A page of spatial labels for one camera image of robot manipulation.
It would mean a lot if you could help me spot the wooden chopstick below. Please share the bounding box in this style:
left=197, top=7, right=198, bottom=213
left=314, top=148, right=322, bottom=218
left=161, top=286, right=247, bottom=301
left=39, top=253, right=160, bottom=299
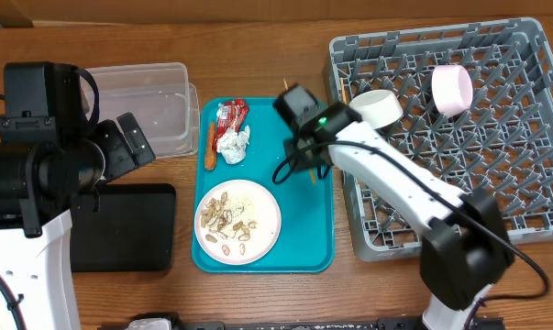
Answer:
left=339, top=77, right=348, bottom=105
left=282, top=78, right=316, bottom=185

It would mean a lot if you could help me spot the white tissue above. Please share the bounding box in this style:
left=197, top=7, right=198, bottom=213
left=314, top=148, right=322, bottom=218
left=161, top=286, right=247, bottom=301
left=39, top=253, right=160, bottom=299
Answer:
left=216, top=126, right=250, bottom=164

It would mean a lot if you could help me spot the red snack wrapper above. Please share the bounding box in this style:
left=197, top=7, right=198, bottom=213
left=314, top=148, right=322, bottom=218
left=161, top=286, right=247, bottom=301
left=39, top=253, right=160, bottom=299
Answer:
left=213, top=98, right=249, bottom=149

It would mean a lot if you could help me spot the white bowl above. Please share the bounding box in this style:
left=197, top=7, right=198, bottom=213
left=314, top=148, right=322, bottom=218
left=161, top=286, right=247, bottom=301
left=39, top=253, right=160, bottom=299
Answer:
left=349, top=90, right=404, bottom=129

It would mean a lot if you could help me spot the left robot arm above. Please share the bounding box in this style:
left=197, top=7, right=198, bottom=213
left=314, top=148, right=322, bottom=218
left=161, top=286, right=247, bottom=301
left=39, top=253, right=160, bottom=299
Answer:
left=0, top=61, right=155, bottom=329

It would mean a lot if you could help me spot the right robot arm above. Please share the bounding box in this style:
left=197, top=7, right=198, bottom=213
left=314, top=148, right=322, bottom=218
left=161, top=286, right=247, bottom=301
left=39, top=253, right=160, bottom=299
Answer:
left=273, top=84, right=514, bottom=329

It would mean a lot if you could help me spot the teal plastic tray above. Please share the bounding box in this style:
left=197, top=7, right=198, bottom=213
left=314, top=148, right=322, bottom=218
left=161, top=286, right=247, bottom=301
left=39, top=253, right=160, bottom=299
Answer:
left=192, top=97, right=335, bottom=273

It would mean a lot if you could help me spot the orange carrot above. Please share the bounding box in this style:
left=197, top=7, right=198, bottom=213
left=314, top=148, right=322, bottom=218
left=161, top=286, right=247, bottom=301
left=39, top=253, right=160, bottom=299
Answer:
left=204, top=121, right=217, bottom=171

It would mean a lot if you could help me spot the white plate with peanut shells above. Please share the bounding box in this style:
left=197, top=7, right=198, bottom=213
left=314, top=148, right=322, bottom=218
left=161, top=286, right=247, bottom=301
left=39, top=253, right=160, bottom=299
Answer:
left=194, top=180, right=282, bottom=266

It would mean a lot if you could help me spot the clear plastic bin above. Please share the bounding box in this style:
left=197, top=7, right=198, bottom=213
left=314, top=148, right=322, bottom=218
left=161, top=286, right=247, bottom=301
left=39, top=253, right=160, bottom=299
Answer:
left=89, top=62, right=200, bottom=159

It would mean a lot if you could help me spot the black plastic tray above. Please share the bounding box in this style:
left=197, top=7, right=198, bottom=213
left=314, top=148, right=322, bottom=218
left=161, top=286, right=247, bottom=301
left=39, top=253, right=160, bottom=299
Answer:
left=71, top=183, right=176, bottom=272

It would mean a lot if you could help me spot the grey dish rack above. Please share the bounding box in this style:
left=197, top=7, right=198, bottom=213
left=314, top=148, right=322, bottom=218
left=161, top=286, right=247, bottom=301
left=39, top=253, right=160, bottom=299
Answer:
left=326, top=17, right=553, bottom=244

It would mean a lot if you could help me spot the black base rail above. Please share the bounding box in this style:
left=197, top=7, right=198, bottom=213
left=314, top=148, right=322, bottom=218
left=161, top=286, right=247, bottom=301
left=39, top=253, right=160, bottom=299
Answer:
left=96, top=312, right=505, bottom=330

